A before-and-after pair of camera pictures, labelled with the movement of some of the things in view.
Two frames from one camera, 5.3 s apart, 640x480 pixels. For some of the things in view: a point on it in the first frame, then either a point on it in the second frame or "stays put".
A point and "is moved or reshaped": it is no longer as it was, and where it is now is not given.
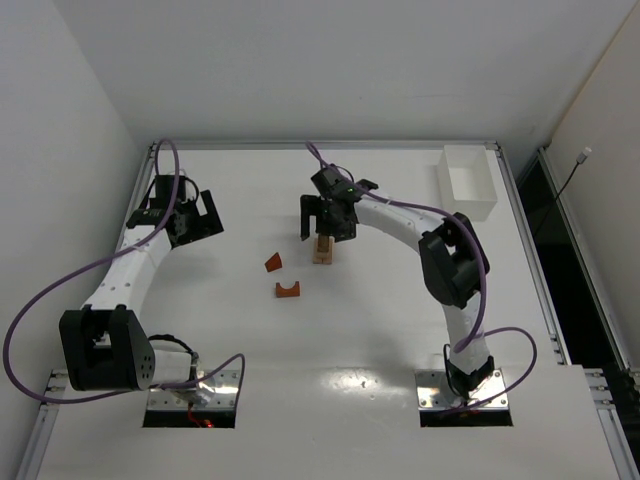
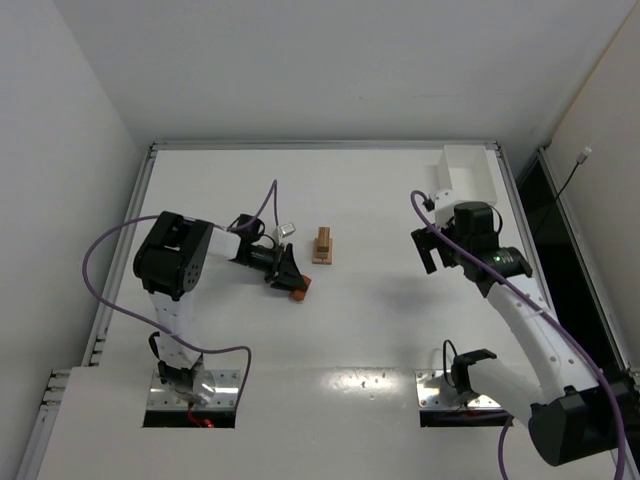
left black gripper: x=198 y=220 -> x=278 y=265
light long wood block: x=318 y=257 stays put
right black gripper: x=329 y=220 -> x=437 y=242
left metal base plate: x=220 y=393 stays put
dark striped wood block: x=322 y=243 stays put
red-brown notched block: x=287 y=292 is moved or reshaped
